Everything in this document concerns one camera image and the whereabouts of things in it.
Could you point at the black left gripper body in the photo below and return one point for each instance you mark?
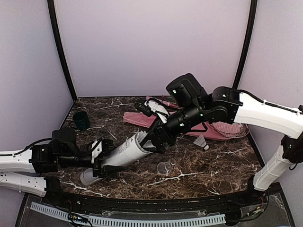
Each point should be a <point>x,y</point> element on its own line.
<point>69,161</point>

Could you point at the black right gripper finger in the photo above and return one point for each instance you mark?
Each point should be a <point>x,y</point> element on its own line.
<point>148,146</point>
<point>151,135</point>

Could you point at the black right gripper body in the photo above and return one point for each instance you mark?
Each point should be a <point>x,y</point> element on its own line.
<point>191,116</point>

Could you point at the white shuttlecock tube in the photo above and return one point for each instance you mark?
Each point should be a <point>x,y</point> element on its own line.
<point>127,153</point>

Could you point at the white shuttlecock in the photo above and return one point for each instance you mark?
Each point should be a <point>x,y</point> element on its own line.
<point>200,141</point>
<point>141,135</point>

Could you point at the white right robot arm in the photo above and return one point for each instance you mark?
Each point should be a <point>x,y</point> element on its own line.
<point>230,106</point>

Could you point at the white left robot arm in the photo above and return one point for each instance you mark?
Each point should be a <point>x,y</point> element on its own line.
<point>47,155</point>

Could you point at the pink badminton racket rear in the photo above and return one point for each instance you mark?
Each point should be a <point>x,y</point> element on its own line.
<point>165,101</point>

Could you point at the pink badminton racket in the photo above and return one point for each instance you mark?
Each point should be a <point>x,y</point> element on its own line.
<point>165,101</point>
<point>200,127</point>

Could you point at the pink badminton racket front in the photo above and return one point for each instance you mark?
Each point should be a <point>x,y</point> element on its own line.
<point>200,127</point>

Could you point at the clear plastic tube lid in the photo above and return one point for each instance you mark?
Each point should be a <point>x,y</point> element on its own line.
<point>164,168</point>

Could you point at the dark green mug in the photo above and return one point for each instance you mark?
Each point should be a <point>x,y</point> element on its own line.
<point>80,121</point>

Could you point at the pink racket cover bag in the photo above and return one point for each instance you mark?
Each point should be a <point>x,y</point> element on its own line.
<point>140,119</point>

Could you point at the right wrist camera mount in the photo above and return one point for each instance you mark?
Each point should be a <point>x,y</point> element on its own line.
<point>153,106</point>

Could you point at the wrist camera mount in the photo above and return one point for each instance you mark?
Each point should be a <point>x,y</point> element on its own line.
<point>153,106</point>
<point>100,149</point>

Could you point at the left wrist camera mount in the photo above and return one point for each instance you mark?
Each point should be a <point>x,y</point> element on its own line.
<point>100,149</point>

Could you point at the black front table rail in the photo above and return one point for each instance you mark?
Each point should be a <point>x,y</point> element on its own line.
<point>93,204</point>

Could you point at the grey slotted cable duct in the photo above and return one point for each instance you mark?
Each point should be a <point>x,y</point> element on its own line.
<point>96,221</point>

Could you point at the left black corner post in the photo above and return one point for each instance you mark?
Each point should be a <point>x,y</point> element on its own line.
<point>60,50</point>

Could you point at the black corner post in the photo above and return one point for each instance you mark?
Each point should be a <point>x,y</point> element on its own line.
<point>246,43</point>
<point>60,50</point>

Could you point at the right black corner post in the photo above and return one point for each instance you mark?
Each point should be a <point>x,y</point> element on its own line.
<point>246,43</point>

